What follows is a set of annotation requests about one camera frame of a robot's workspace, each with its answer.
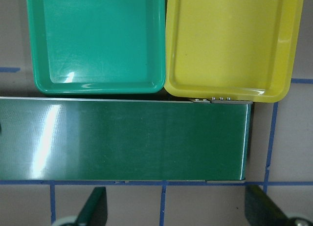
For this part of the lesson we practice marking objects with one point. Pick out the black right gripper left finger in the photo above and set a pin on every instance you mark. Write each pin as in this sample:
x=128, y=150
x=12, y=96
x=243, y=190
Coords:
x=95, y=210

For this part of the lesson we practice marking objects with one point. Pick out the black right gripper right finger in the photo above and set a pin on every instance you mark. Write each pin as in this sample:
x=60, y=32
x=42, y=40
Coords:
x=260, y=210

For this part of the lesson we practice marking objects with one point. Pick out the green conveyor belt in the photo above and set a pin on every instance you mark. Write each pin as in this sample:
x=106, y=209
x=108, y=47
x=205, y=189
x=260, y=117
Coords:
x=62, y=140

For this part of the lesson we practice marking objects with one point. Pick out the yellow plastic tray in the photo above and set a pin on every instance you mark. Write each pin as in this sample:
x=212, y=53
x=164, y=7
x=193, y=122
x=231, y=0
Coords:
x=237, y=49

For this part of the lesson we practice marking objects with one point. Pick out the green plastic tray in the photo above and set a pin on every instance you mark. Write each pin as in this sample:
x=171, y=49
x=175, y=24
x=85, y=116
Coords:
x=97, y=46

